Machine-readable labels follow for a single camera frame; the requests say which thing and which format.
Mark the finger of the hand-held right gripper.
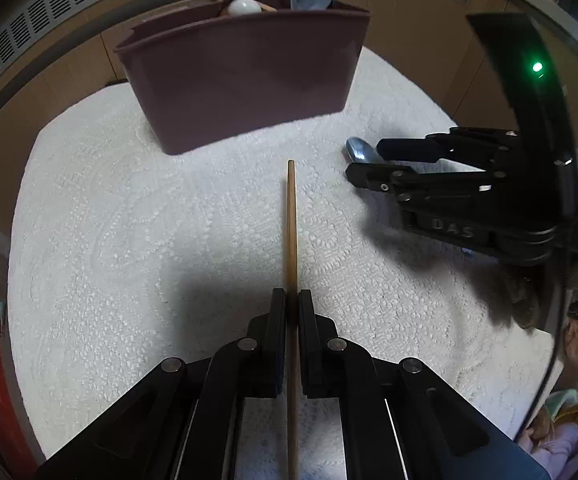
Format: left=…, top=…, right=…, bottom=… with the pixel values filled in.
left=345, top=160, right=510, bottom=202
left=376, top=127, right=522, bottom=163

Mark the long grey vent grille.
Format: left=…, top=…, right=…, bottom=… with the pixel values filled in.
left=0, top=0, right=210, bottom=106

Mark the white plastic spoon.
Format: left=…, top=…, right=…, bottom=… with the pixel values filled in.
left=226, top=0, right=262, bottom=17

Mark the person's right hand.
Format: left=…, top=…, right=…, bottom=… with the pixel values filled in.
left=499, top=260, right=570, bottom=331

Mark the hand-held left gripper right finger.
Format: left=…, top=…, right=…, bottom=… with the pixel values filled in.
left=296, top=290, right=552, bottom=480

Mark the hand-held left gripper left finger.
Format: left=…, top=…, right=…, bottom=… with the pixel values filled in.
left=36, top=287, right=290, bottom=480

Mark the white lace tablecloth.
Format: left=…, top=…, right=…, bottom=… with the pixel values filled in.
left=8, top=47, right=564, bottom=480

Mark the maroon plastic utensil holder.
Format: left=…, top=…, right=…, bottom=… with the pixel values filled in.
left=114, top=0, right=372, bottom=156

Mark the small metal spoon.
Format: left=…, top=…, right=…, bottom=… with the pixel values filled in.
left=345, top=136, right=384, bottom=165

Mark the black cable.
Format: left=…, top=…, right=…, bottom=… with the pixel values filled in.
left=516, top=240, right=577, bottom=443

